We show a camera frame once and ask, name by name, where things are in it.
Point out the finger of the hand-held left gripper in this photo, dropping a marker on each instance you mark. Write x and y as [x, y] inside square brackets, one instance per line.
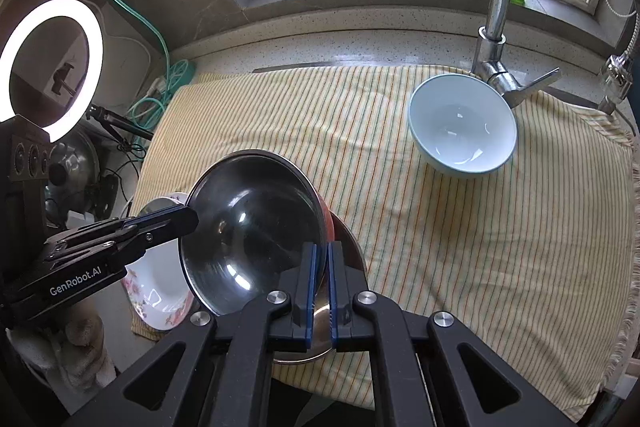
[165, 224]

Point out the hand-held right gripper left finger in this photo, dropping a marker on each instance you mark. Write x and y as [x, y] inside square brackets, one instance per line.
[312, 287]

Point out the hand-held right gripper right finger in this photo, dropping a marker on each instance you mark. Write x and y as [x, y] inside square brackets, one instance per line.
[336, 287]

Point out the large steel bowl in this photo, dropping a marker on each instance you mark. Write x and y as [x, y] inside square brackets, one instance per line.
[352, 252]

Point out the pink rose floral plate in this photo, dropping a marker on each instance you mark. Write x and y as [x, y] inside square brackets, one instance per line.
[160, 282]

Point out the red steel bowl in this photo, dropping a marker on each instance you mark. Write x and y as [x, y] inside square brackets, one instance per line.
[245, 232]

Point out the light blue ceramic bowl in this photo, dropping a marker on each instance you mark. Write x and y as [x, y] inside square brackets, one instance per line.
[460, 132]

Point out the person's left hand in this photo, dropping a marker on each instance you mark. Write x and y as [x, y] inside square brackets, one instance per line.
[80, 342]

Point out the steel pot lid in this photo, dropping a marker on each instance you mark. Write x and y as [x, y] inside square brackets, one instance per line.
[75, 167]

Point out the black tripod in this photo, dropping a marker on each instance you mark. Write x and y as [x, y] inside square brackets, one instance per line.
[120, 122]

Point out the yellow striped cloth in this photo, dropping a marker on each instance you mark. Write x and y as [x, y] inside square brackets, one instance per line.
[450, 257]

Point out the green power strip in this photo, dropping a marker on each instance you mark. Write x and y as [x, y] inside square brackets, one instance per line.
[182, 72]

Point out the chrome faucet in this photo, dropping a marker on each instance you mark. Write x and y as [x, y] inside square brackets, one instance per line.
[500, 7]

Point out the faucet spray head extension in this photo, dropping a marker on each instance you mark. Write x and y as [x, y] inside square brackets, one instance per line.
[617, 77]

